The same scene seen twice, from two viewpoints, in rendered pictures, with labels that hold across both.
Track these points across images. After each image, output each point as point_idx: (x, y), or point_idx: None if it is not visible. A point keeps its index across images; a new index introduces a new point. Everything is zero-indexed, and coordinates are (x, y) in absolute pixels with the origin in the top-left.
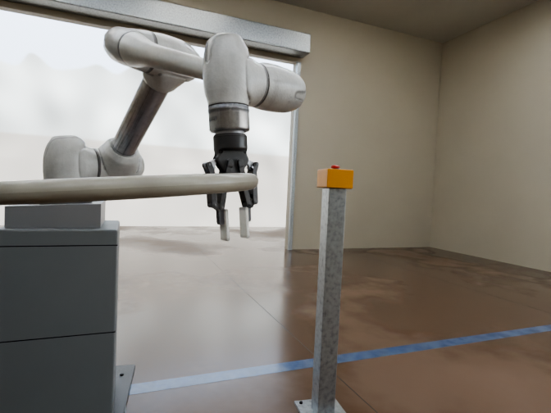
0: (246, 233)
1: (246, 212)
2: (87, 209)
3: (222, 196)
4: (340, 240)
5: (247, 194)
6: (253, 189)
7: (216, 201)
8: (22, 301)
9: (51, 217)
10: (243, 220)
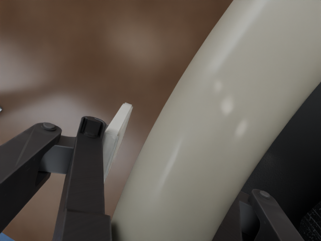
0: (131, 111)
1: (120, 127)
2: None
3: (233, 204)
4: None
5: (87, 158)
6: (30, 154)
7: (258, 199)
8: None
9: None
10: (120, 138)
